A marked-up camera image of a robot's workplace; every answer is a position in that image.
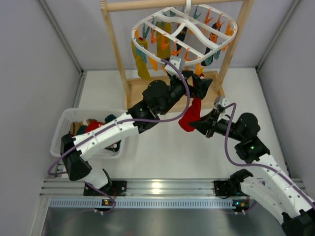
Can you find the red santa sock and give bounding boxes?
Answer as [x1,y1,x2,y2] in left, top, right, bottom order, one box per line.
[178,73,206,133]

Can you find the mustard yellow sock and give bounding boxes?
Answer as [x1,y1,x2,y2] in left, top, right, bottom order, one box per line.
[131,41,150,80]
[156,22,172,59]

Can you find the dark navy patterned sock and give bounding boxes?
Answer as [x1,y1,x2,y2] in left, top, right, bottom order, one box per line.
[176,27,188,42]

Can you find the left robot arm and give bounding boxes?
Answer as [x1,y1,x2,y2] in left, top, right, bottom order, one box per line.
[60,70,208,193]

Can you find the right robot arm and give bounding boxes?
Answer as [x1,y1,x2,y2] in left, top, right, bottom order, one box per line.
[189,96,315,236]

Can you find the wooden hanger rack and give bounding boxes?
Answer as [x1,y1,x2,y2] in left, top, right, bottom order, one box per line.
[100,0,253,115]

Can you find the white round clip hanger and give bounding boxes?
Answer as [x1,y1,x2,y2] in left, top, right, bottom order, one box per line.
[131,4,238,66]

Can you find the dark green rolled sock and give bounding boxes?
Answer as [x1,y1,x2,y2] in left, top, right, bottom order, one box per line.
[104,114,117,123]

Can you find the red sock in basket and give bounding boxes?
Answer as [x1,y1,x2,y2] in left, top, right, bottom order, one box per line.
[85,121,104,133]

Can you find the brown striped sock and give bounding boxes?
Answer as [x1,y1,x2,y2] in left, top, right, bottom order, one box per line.
[69,120,90,136]

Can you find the white plastic laundry basket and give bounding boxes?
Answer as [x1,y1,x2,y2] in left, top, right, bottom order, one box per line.
[50,108,126,160]

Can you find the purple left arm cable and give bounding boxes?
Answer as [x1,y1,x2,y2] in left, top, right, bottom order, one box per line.
[47,58,191,214]

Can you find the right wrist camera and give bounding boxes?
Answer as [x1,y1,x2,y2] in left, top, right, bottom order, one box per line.
[214,96,229,111]

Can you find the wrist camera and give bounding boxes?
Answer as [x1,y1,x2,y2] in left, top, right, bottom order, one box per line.
[164,55,185,74]
[214,96,229,111]

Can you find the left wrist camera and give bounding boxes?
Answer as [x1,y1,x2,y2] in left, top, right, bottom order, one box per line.
[164,55,185,74]

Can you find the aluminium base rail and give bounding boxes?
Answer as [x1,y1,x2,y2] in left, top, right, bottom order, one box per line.
[40,178,253,209]

